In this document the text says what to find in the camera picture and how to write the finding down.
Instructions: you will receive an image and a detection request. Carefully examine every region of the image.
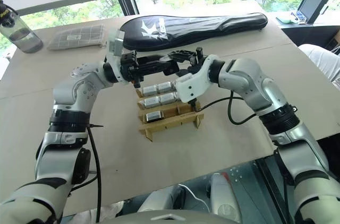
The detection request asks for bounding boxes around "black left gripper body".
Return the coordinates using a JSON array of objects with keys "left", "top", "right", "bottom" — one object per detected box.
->
[{"left": 120, "top": 51, "right": 141, "bottom": 88}]

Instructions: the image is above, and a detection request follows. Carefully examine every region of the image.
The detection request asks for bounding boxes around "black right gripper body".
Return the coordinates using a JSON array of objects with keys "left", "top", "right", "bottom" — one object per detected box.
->
[{"left": 190, "top": 46, "right": 206, "bottom": 67}]

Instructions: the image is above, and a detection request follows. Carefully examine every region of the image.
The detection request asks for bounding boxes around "person's grey trouser leg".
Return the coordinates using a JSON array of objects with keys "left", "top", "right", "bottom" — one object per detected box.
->
[{"left": 298, "top": 44, "right": 340, "bottom": 84}]

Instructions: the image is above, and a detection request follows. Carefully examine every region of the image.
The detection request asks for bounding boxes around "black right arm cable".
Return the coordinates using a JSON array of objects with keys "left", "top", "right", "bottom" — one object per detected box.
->
[{"left": 189, "top": 96, "right": 257, "bottom": 125}]

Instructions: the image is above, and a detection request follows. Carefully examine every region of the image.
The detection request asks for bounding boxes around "green flat box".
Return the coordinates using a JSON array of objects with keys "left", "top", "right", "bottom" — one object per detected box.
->
[{"left": 275, "top": 15, "right": 296, "bottom": 24}]

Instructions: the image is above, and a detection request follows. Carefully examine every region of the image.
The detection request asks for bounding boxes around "black racket cover bag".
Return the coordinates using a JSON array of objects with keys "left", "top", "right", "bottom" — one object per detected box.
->
[{"left": 118, "top": 12, "right": 268, "bottom": 52}]

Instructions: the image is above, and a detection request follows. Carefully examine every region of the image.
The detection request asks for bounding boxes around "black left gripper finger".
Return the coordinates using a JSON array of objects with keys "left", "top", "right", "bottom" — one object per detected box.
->
[
  {"left": 137, "top": 62, "right": 180, "bottom": 77},
  {"left": 137, "top": 55, "right": 171, "bottom": 66}
]

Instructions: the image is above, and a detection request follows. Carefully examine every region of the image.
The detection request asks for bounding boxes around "blue and white box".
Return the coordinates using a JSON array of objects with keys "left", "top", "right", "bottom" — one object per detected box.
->
[{"left": 291, "top": 10, "right": 307, "bottom": 24}]

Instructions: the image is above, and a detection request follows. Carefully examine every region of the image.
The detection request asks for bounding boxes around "wooden slotted rack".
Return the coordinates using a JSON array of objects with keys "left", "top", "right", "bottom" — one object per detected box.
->
[{"left": 135, "top": 88, "right": 205, "bottom": 143}]

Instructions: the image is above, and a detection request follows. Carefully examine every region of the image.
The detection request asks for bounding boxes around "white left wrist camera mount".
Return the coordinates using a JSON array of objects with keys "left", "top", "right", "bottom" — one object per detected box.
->
[{"left": 105, "top": 29, "right": 126, "bottom": 87}]

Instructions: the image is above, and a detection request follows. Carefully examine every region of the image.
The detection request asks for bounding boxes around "grey robot torso edge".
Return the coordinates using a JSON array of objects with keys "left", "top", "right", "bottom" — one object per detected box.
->
[{"left": 113, "top": 207, "right": 241, "bottom": 224}]

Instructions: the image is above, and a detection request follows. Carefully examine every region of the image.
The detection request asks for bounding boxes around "thin white cable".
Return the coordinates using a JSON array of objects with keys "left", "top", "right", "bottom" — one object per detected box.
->
[{"left": 177, "top": 183, "right": 212, "bottom": 209}]

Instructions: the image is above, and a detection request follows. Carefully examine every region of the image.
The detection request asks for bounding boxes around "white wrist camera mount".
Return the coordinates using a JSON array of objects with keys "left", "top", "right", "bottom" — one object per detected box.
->
[
  {"left": 174, "top": 54, "right": 217, "bottom": 104},
  {"left": 105, "top": 29, "right": 126, "bottom": 87}
]

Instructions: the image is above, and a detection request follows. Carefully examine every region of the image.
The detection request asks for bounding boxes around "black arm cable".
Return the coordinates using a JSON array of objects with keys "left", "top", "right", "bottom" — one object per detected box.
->
[
  {"left": 189, "top": 96, "right": 257, "bottom": 125},
  {"left": 71, "top": 123, "right": 105, "bottom": 223}
]

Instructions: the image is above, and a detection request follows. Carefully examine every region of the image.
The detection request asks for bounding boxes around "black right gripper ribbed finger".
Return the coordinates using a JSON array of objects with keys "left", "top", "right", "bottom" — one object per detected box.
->
[{"left": 159, "top": 49, "right": 197, "bottom": 63}]

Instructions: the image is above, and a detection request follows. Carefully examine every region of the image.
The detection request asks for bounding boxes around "small silver camera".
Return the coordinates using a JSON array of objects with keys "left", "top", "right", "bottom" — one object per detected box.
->
[
  {"left": 159, "top": 93, "right": 179, "bottom": 106},
  {"left": 157, "top": 81, "right": 176, "bottom": 94},
  {"left": 144, "top": 110, "right": 164, "bottom": 124},
  {"left": 142, "top": 84, "right": 160, "bottom": 97},
  {"left": 142, "top": 97, "right": 162, "bottom": 110}
]

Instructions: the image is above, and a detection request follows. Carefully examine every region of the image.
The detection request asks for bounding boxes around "grey transparent water bottle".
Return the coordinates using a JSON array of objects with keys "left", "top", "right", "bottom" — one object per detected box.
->
[{"left": 0, "top": 0, "right": 44, "bottom": 54}]

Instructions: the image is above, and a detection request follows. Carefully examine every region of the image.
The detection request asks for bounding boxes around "grey checked fabric pouch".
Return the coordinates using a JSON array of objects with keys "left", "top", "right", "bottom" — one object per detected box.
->
[{"left": 47, "top": 24, "right": 106, "bottom": 51}]

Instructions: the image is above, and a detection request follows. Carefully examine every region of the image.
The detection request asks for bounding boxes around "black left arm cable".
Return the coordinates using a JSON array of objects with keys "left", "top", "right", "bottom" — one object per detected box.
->
[{"left": 71, "top": 123, "right": 105, "bottom": 223}]

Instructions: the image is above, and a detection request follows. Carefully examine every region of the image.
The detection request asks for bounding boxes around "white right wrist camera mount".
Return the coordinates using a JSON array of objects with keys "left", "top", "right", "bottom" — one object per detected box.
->
[{"left": 174, "top": 54, "right": 217, "bottom": 104}]

